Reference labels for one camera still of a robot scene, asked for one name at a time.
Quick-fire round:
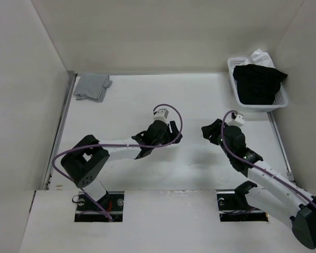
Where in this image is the black tank top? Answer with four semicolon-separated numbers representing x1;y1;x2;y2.
233;64;288;105

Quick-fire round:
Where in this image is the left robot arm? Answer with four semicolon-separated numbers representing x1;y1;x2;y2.
61;120;182;210

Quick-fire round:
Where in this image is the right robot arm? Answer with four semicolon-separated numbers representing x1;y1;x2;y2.
201;119;316;250

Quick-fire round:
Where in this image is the grey folded tank top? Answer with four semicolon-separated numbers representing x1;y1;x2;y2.
73;73;113;103

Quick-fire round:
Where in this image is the white tank top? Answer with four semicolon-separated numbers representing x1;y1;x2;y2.
242;49;275;68

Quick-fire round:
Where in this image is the white plastic basket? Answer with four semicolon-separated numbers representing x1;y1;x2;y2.
227;57;288;112

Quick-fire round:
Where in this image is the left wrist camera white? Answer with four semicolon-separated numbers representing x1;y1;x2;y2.
153;108;169;124

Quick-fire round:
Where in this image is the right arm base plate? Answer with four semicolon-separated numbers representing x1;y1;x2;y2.
216;191;269;222

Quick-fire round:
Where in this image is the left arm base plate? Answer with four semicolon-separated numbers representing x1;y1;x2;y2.
72;192;124;223

